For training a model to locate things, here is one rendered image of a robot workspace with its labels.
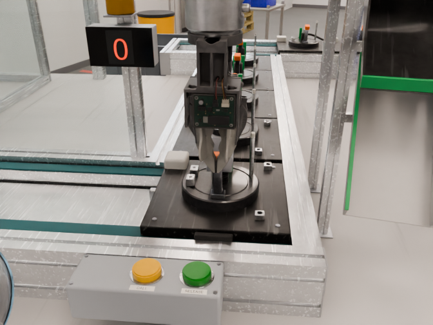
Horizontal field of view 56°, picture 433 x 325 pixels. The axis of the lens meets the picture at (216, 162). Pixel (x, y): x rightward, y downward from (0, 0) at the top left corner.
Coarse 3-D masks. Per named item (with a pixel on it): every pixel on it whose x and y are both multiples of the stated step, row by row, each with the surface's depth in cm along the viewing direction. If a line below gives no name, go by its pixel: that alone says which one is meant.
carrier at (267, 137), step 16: (256, 128) 96; (272, 128) 102; (176, 144) 93; (192, 144) 93; (240, 144) 92; (256, 144) 93; (272, 144) 93; (240, 160) 87; (256, 160) 87; (272, 160) 87
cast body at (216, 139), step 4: (216, 132) 69; (212, 136) 69; (216, 136) 69; (216, 140) 69; (220, 140) 69; (216, 144) 69; (216, 148) 69; (232, 156) 69; (232, 160) 69; (228, 164) 69; (232, 164) 70; (208, 168) 70; (224, 168) 70; (228, 168) 70; (232, 168) 70
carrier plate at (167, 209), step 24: (168, 192) 75; (264, 192) 75; (144, 216) 68; (168, 216) 68; (192, 216) 68; (216, 216) 68; (240, 216) 68; (288, 216) 68; (240, 240) 65; (264, 240) 65; (288, 240) 64
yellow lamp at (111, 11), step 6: (108, 0) 71; (114, 0) 71; (120, 0) 71; (126, 0) 71; (132, 0) 72; (108, 6) 72; (114, 6) 71; (120, 6) 71; (126, 6) 72; (132, 6) 73; (108, 12) 72; (114, 12) 72; (120, 12) 72; (126, 12) 72; (132, 12) 73
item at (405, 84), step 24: (384, 0) 70; (408, 0) 69; (432, 0) 69; (384, 24) 66; (408, 24) 65; (432, 24) 65; (384, 48) 62; (408, 48) 62; (432, 48) 61; (384, 72) 59; (408, 72) 58; (432, 72) 58
